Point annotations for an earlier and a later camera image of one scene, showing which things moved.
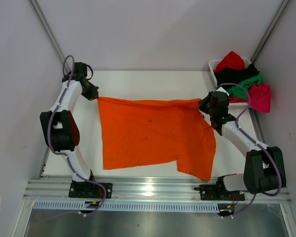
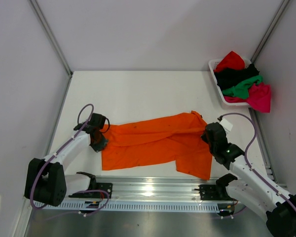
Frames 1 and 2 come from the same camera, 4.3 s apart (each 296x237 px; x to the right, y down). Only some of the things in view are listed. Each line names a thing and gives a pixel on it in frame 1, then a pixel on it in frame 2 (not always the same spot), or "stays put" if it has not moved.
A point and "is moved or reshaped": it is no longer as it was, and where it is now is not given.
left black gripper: (93, 94) to (101, 145)
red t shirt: (231, 59) stays put
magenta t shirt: (260, 100) stays put
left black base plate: (83, 189) stays put
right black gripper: (203, 104) to (208, 135)
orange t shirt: (136, 133) is moved or reshaped
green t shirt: (241, 91) stays put
